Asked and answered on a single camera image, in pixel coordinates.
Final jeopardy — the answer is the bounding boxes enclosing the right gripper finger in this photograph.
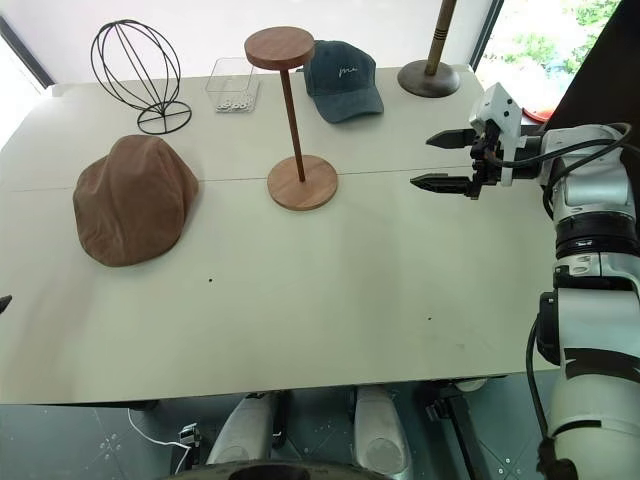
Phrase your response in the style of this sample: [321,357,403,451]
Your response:
[409,172,474,198]
[425,128,477,150]

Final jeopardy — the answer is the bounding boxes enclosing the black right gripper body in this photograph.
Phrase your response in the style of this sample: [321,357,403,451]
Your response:
[468,119,504,202]

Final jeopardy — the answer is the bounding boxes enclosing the dark round-based wooden pole stand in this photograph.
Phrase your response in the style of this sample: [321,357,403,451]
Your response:
[397,0,462,98]

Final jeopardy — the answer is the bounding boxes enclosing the wooden disc hat stand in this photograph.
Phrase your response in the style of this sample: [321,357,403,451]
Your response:
[243,27,339,212]

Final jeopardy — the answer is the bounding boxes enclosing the brown bucket hat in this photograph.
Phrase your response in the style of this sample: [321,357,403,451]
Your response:
[72,133,201,269]

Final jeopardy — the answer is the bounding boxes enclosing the blue baseball cap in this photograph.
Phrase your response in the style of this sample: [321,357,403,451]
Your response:
[302,40,386,125]

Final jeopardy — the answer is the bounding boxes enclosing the dark brown panel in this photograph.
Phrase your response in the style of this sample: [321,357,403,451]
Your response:
[548,0,640,132]

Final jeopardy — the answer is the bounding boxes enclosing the clear plastic box with beads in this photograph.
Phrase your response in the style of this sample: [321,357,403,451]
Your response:
[203,57,263,115]

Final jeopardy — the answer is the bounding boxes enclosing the silver right robot leg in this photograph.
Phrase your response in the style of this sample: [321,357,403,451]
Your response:
[353,386,415,476]

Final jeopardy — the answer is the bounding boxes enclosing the silver robot leg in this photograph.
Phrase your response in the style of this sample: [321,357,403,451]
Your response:
[206,391,282,467]
[353,386,415,476]

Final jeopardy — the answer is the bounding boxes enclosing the silver left robot leg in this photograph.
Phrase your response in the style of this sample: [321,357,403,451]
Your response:
[206,391,282,467]

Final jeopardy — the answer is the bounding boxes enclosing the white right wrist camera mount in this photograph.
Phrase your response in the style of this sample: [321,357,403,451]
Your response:
[468,82,527,189]

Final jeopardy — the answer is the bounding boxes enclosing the black window frame post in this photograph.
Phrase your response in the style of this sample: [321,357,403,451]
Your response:
[0,14,55,87]
[471,0,505,72]

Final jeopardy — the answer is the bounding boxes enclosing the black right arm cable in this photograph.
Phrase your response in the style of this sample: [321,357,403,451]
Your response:
[524,313,557,454]
[499,122,633,221]

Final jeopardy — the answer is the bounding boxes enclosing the thin white floor cable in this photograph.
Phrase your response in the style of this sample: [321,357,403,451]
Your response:
[126,406,194,477]

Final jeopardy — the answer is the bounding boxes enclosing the black wire head-shaped stand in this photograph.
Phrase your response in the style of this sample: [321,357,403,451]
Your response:
[89,18,194,136]

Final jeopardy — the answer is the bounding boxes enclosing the black table frame leg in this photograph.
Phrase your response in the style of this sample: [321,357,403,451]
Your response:
[423,381,485,480]

